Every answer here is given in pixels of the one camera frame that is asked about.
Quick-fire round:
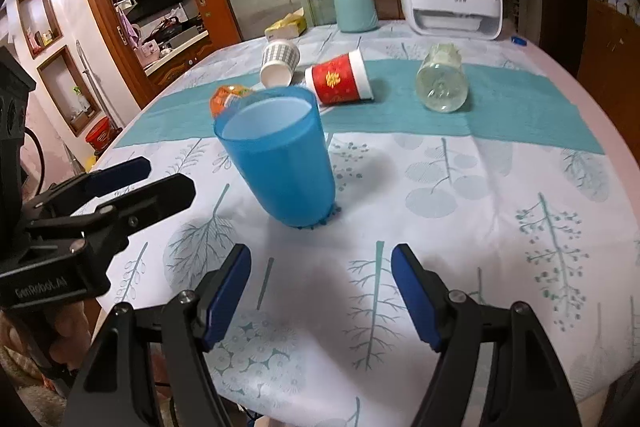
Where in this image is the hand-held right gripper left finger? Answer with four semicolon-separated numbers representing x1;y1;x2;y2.
62;243;252;427

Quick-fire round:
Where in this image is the orange snack packet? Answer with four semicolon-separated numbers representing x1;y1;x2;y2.
209;84;256;118

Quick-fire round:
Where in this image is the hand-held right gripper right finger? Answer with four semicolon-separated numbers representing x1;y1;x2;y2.
390;243;583;427

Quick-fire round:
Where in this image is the wooden wall niche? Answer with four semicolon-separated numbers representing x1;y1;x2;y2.
37;45;104;137
15;0;66;60

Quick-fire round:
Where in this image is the pink hanging cloth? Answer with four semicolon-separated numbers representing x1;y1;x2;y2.
116;3;142;51

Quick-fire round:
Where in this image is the yellow tissue pack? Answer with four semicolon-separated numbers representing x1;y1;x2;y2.
264;14;308;42

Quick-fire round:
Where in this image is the teal ceramic jar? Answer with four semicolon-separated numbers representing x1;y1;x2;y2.
333;0;380;33

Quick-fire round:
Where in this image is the blue plastic cup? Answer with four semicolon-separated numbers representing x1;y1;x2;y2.
214;87;337;230

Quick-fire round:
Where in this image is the person's left hand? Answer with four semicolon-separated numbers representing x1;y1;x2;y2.
47;299;95;373

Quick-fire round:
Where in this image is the brown wooden board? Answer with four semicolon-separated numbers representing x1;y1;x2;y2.
576;0;640;110

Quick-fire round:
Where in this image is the teal cloth runner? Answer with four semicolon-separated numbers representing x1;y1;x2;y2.
114;57;606;155

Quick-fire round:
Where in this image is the red paper cup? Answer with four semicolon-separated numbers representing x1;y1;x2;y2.
304;49;375;108

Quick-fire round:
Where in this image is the clear plastic cup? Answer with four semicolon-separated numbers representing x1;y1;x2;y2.
415;43;470;114

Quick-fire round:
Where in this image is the tree print tablecloth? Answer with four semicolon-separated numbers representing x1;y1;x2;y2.
92;19;640;427

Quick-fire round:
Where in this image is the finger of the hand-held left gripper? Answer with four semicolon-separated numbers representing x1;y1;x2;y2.
22;157;152;220
25;173;197;270

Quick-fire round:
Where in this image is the red bucket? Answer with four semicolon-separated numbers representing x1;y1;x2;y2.
84;116;112;151

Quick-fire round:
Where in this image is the white patterned paper cup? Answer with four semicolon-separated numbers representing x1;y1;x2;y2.
260;39;301;88

